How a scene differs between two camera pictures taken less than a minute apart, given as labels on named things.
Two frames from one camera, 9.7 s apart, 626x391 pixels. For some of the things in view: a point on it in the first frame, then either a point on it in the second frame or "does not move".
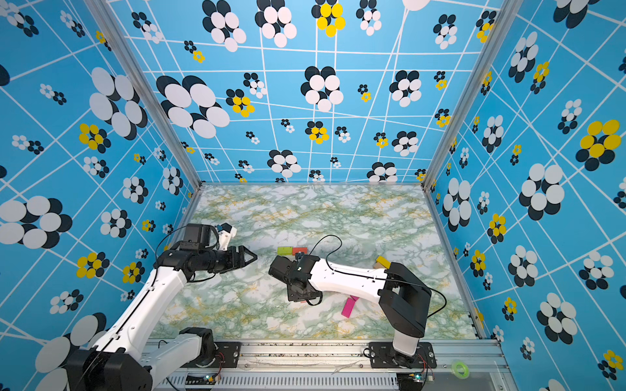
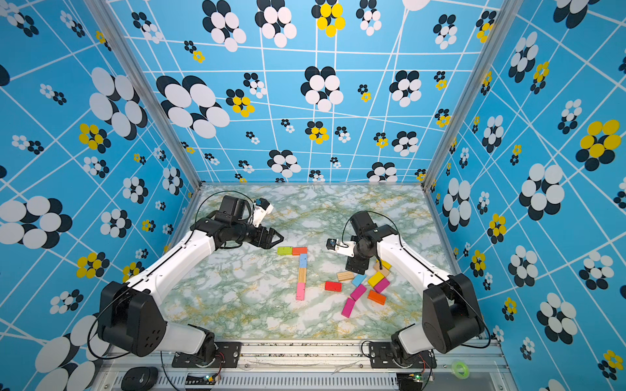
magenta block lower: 348,306 does not move
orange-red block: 301,249 does not move
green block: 284,251 does not move
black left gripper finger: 246,256 → 271,232
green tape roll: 455,371 does not move
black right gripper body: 294,296 → 356,262
